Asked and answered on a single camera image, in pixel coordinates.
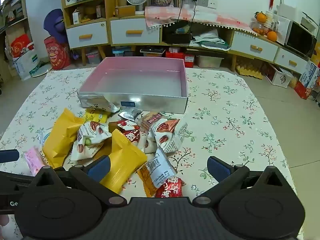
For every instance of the white sack red print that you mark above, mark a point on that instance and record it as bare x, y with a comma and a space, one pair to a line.
22, 55

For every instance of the gold snack packet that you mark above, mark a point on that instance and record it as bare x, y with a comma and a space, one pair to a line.
112, 126

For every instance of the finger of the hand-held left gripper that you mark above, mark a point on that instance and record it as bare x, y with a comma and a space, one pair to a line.
8, 156

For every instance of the pink snack packet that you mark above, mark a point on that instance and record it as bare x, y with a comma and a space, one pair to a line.
33, 160

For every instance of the white carton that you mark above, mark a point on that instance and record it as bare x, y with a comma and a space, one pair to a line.
76, 17

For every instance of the yellow pillow snack packet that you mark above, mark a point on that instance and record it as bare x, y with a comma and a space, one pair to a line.
60, 140
125, 160

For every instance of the wall socket strip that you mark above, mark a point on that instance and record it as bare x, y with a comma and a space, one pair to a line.
200, 1

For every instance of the black microwave oven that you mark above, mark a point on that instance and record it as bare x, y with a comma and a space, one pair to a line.
300, 40

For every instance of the small silver packet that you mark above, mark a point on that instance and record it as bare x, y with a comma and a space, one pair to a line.
130, 113

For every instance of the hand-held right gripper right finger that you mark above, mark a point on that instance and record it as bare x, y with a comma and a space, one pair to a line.
218, 168

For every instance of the white barcode snack packet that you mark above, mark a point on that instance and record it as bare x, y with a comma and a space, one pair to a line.
160, 167

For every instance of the purple cushion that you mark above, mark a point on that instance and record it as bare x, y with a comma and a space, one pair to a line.
55, 25

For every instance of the flat yellow printed packet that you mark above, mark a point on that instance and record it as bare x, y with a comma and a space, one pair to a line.
97, 117

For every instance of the clear plastic storage box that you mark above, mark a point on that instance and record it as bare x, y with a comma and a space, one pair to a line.
210, 62

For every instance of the blue and white box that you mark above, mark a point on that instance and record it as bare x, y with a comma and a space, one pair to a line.
308, 80

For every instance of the clear packet blue label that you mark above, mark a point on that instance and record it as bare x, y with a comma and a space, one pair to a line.
45, 137

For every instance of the bowl of oranges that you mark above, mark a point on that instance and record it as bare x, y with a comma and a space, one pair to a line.
258, 28

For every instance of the small white packet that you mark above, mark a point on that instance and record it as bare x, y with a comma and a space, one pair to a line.
149, 143

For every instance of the red box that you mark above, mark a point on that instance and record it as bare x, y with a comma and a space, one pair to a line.
175, 55

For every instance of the red and white snack packet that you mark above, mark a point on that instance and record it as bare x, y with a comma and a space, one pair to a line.
130, 132

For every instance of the pink patterned cloth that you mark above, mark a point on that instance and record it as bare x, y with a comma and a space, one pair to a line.
212, 16

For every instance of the red printed bag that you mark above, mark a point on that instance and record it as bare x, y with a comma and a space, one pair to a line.
57, 55

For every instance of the egg tray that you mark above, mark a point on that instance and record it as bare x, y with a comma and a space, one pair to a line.
248, 71

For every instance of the wooden bookshelf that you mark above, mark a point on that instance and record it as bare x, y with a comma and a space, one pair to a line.
15, 10

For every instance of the floral tablecloth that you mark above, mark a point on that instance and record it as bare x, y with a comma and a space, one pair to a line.
237, 130

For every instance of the silver paw print packet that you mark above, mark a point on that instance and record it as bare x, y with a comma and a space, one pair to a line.
100, 103

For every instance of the white nut packet green print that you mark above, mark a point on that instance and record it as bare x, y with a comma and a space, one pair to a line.
87, 140

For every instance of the brown snack packet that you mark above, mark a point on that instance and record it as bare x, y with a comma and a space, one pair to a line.
150, 120

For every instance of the orange snack packet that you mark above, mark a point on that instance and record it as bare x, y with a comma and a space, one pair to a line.
146, 182

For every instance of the pink and silver box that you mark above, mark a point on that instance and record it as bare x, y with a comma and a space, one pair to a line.
150, 102

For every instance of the orange fruit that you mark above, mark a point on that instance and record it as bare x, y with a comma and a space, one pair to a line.
261, 17
272, 36

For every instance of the white cardboard box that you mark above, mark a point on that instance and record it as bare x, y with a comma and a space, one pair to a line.
280, 76

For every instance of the wooden shelf cabinet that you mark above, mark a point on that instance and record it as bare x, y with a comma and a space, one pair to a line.
110, 10

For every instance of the brown cardboard box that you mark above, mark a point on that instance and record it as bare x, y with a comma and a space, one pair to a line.
125, 11

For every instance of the pile of folded papers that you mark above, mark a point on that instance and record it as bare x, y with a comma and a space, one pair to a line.
210, 40

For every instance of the white nut snack packet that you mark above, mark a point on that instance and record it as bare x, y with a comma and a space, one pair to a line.
170, 137

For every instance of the low wooden cabinet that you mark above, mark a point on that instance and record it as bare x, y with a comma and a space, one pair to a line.
233, 55

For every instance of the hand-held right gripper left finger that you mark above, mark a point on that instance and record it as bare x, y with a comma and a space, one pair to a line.
98, 168

